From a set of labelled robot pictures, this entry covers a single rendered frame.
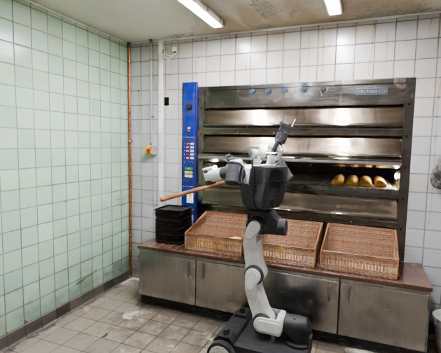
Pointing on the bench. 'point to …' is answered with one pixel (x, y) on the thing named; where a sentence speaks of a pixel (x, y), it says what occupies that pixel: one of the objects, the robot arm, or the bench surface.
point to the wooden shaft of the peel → (189, 191)
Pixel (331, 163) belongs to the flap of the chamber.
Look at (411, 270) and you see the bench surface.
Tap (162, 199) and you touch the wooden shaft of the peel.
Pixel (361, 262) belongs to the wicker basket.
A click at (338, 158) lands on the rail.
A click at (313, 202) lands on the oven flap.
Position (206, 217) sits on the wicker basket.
